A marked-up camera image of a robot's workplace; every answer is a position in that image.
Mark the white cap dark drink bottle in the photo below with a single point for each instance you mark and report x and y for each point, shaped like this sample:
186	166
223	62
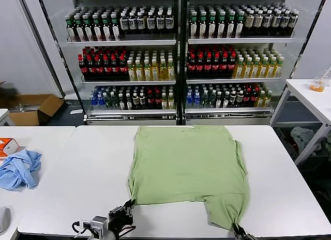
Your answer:
218	101
225	101
121	103
128	103

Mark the white paper sheet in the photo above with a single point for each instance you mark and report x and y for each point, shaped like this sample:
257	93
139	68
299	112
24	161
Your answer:
76	111

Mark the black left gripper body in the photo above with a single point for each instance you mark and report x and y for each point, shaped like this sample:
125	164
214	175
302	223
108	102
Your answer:
120	219

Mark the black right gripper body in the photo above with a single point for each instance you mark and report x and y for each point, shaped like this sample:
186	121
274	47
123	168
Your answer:
247	237

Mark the beige label dark drink bottle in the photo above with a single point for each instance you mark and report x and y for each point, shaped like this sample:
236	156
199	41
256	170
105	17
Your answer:
249	22
258	22

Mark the light green shirt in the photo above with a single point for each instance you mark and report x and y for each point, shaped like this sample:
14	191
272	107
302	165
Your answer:
186	162

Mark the plastic cup with orange liquid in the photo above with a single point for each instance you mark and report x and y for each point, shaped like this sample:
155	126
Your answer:
316	87

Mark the white side table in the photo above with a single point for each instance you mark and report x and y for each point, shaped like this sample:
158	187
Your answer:
307	95

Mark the clear green water bottle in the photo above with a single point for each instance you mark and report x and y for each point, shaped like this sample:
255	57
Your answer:
212	100
108	102
204	100
115	102

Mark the white cooler shelf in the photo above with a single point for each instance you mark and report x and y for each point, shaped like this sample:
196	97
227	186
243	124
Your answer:
128	82
121	42
227	110
240	40
232	80
132	112

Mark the crumpled light blue shirt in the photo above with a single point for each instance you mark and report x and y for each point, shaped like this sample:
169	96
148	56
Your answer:
18	170

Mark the small white table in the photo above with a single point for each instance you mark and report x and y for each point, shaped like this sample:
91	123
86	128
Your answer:
3	117

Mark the blue label dark drink bottle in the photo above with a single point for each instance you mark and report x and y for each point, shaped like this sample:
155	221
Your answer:
284	22
293	22
266	22
275	22
124	24
169	22
132	24
141	23
160	22
150	23

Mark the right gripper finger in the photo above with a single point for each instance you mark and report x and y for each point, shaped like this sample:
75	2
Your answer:
235	229
240	231

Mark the orange and white box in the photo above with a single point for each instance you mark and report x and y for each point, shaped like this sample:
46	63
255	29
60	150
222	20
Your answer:
7	147

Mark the blue water bottle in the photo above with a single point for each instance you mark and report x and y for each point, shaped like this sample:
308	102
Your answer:
101	103
197	101
189	101
93	103

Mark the yellow juice bottle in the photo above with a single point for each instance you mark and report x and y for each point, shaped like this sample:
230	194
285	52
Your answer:
164	102
171	102
256	69
139	72
271	68
163	71
171	70
147	72
155	71
267	99
259	100
239	69
131	72
264	69
247	69
279	68

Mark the dark brown bundle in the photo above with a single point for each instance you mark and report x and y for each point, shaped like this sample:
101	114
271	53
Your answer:
6	93

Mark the grey metal rods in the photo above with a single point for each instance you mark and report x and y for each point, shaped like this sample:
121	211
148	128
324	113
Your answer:
27	107

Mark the green cap tea bottle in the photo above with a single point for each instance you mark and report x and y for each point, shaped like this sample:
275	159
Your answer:
88	29
97	28
70	29
115	28
230	26
194	26
221	26
212	26
203	26
106	28
78	29
239	26

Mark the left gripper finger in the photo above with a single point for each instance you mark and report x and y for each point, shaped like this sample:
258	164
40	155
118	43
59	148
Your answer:
127	205
132	209

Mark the open cardboard box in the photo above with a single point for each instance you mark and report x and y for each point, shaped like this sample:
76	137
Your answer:
26	118

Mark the glass beverage cooler cabinet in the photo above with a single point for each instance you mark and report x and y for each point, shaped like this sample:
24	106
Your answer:
178	69
184	69

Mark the crumpled grey cloth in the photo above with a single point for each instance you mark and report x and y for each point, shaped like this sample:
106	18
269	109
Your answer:
302	139

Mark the grey rounded device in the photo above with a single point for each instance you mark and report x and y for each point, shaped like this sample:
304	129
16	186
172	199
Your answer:
4	219

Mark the white label dark drink bottle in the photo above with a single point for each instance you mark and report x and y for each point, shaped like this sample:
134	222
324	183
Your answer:
142	102
135	102
233	100
240	100

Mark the red cap cola bottle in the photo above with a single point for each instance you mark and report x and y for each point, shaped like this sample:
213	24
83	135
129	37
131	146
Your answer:
199	66
254	98
232	66
191	66
122	68
216	66
98	68
224	66
82	68
158	101
207	66
150	101
90	68
247	99
106	68
114	68

